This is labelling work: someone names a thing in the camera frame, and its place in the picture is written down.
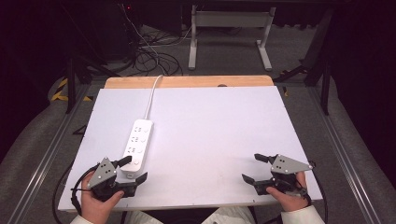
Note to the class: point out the person's right white sleeve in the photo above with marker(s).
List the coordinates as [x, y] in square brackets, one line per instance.
[303, 216]

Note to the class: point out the black metal stand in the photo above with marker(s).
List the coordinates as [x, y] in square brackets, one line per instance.
[325, 87]
[71, 84]

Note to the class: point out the white power strip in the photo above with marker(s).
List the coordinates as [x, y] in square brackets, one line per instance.
[137, 146]

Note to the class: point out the white table cover sheet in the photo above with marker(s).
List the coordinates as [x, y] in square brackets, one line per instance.
[218, 130]

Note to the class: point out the person's right hand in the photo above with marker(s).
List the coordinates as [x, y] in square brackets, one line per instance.
[291, 202]

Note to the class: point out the aluminium floor rail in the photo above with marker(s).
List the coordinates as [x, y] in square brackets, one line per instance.
[345, 161]
[46, 161]

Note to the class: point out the person's white sleeve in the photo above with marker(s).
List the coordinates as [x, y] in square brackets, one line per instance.
[303, 216]
[80, 220]

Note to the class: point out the yellow black hazard tape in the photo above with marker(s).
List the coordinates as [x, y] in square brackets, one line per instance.
[59, 97]

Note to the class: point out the person's white trousers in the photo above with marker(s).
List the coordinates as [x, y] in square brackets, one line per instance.
[224, 217]

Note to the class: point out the white metal desk frame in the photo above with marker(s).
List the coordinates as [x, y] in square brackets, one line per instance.
[230, 19]

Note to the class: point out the person's left hand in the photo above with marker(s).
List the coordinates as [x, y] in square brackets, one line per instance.
[96, 210]

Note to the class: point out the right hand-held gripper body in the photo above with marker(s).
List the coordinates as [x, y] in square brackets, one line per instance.
[288, 165]

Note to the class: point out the person's left white sleeve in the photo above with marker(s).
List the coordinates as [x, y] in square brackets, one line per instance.
[80, 220]

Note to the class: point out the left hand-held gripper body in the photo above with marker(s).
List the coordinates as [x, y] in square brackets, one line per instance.
[102, 174]

